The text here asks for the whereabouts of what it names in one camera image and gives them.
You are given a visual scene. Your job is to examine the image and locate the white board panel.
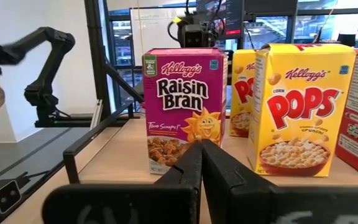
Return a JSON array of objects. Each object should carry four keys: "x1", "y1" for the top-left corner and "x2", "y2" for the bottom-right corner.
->
[{"x1": 130, "y1": 7, "x2": 195, "y2": 66}]

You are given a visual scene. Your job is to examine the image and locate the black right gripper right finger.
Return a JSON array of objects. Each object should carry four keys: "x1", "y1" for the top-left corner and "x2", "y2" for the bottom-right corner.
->
[{"x1": 201, "y1": 139, "x2": 275, "y2": 224}]

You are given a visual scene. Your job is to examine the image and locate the white aluminium bar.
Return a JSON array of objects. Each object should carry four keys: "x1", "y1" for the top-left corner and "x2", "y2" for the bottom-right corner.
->
[{"x1": 89, "y1": 99, "x2": 104, "y2": 130}]

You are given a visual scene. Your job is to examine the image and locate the black rig frame post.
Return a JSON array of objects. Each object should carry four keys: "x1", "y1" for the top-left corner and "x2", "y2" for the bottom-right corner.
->
[{"x1": 83, "y1": 0, "x2": 145, "y2": 122}]

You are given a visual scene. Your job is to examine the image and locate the yellow Corn Pops cereal box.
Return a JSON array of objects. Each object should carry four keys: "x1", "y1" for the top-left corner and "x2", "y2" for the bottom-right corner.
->
[
  {"x1": 228, "y1": 49, "x2": 258, "y2": 138},
  {"x1": 246, "y1": 42, "x2": 357, "y2": 178}
]

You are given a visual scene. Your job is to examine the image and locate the dark window frame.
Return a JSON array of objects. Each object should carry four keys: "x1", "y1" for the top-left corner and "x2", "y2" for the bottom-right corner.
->
[{"x1": 104, "y1": 6, "x2": 358, "y2": 119}]

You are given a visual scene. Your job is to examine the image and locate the black metal shelf frame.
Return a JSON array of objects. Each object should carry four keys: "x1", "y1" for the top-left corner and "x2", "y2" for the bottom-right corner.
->
[{"x1": 62, "y1": 98, "x2": 145, "y2": 185}]

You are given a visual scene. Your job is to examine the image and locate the grey table-level camera box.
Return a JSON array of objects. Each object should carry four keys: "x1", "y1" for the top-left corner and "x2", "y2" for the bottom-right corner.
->
[{"x1": 0, "y1": 178, "x2": 22, "y2": 218}]

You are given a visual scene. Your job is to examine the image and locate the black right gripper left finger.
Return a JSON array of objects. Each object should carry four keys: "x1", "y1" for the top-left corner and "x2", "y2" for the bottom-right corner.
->
[{"x1": 154, "y1": 141, "x2": 203, "y2": 224}]

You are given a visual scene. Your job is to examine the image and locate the dark wall-mounted screen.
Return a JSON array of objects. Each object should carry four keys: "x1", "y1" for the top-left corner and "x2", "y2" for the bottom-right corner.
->
[{"x1": 196, "y1": 0, "x2": 245, "y2": 40}]

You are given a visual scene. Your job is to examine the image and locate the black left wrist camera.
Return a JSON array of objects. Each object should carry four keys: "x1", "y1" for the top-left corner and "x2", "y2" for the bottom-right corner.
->
[{"x1": 181, "y1": 23, "x2": 214, "y2": 49}]

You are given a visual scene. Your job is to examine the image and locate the purple Raisin Bran cereal box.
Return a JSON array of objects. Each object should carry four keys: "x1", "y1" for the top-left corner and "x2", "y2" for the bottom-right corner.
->
[{"x1": 142, "y1": 47, "x2": 229, "y2": 175}]

